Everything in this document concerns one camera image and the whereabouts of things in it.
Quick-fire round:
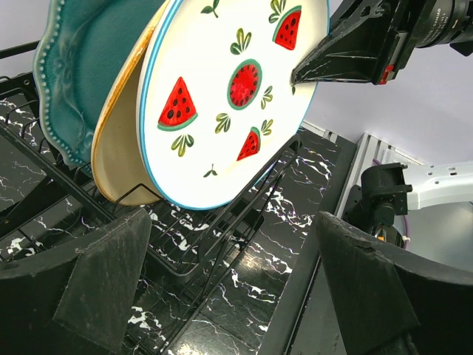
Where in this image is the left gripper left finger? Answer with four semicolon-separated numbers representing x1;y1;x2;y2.
1;209;152;354

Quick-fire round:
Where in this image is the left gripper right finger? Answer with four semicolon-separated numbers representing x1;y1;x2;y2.
316;212;472;354

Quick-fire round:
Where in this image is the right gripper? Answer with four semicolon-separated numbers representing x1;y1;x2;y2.
291;0;451;85

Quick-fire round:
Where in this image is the black wire dish rack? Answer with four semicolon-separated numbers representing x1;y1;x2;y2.
0;40;307;355

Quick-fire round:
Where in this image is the beige bird plate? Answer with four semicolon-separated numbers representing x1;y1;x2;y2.
91;1;169;206

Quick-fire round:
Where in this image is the white watermelon plate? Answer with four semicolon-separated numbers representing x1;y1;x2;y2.
136;1;330;210

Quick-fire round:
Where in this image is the teal scalloped plate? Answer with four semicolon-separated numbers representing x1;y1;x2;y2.
33;0;163;169

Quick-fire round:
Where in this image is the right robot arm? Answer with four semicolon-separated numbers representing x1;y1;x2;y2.
291;1;472;237

